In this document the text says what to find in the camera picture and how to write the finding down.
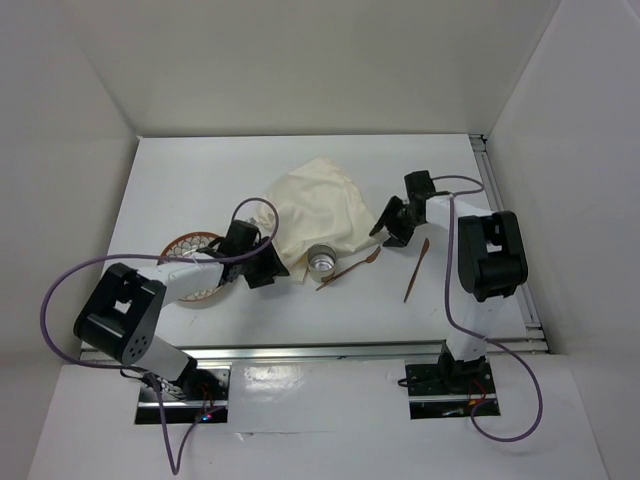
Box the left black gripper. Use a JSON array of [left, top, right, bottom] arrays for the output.
[[238, 235, 288, 289]]

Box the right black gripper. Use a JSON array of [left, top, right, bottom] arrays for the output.
[[371, 195, 423, 248]]

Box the cream cloth placemat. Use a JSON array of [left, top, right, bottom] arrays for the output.
[[253, 157, 376, 284]]

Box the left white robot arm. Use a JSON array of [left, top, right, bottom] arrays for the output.
[[74, 220, 289, 401]]

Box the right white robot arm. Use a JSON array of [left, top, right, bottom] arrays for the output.
[[369, 170, 528, 393]]

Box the copper knife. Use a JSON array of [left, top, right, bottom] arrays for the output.
[[403, 238, 430, 303]]

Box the silver metal cup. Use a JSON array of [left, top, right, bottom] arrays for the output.
[[306, 244, 338, 284]]

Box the floral patterned ceramic plate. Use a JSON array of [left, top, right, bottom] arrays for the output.
[[161, 231, 223, 304]]

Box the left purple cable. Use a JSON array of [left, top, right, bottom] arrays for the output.
[[40, 198, 281, 476]]

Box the aluminium right side rail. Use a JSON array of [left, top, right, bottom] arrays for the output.
[[469, 133, 546, 346]]

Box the aluminium rail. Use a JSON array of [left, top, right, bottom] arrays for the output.
[[79, 340, 549, 365], [469, 133, 546, 346]]

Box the aluminium front rail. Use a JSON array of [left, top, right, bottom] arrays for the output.
[[79, 340, 549, 365]]

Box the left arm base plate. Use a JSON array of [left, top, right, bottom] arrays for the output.
[[134, 365, 231, 425]]

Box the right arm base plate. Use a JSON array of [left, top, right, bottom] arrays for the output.
[[397, 364, 501, 420]]

